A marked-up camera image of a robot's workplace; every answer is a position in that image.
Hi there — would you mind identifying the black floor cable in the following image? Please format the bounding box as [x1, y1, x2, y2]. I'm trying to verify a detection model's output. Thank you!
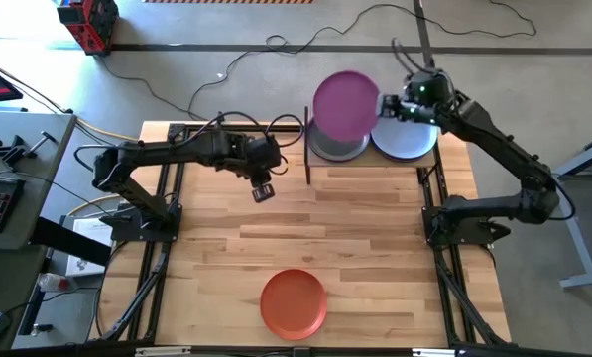
[98, 2, 538, 123]

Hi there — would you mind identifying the black metal rig frame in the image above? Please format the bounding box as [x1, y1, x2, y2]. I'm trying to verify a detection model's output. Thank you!
[87, 121, 513, 348]

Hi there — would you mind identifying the white paper manual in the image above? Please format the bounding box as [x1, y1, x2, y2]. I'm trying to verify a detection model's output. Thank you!
[64, 216, 114, 278]

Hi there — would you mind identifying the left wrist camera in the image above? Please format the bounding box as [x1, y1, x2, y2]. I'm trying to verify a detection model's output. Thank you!
[245, 136, 283, 168]

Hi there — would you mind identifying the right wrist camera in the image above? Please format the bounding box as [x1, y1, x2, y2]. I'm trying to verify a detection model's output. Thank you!
[404, 70, 450, 103]

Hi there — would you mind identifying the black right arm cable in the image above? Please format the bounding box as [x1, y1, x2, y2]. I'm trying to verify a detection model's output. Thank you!
[391, 37, 438, 75]

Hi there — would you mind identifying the black bench clamp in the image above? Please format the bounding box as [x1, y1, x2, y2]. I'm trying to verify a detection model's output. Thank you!
[0, 130, 59, 169]

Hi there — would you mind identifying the clear plastic bottle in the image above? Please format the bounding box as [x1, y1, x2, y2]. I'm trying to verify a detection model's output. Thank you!
[37, 272, 78, 294]

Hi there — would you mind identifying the orange plate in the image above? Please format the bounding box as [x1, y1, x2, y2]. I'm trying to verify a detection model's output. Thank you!
[259, 268, 329, 342]

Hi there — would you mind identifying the yellow cable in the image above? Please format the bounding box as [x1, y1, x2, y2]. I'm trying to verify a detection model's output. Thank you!
[65, 116, 141, 218]

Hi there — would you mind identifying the pink plate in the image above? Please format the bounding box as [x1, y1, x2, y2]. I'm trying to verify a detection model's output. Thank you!
[311, 69, 382, 145]

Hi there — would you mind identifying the red black tool box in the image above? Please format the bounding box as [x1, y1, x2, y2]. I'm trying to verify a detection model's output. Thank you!
[56, 0, 121, 57]

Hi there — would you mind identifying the grey table leg frame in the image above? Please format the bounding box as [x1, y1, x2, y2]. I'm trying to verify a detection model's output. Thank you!
[552, 127, 592, 291]

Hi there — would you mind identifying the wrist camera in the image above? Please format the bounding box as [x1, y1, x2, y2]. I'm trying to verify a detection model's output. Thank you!
[245, 136, 283, 168]
[404, 70, 450, 103]

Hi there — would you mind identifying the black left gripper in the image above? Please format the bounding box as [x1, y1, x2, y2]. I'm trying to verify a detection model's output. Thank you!
[242, 162, 278, 205]

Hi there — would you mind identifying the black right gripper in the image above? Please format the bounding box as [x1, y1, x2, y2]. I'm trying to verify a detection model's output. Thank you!
[379, 93, 448, 127]

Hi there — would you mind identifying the black flat bar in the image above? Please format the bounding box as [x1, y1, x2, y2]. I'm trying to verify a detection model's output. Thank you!
[27, 216, 113, 268]

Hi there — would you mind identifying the light blue plate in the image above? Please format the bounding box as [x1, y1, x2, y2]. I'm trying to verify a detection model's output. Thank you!
[370, 114, 439, 161]

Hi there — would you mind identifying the grey desk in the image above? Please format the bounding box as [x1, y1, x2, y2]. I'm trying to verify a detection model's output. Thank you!
[0, 109, 78, 351]

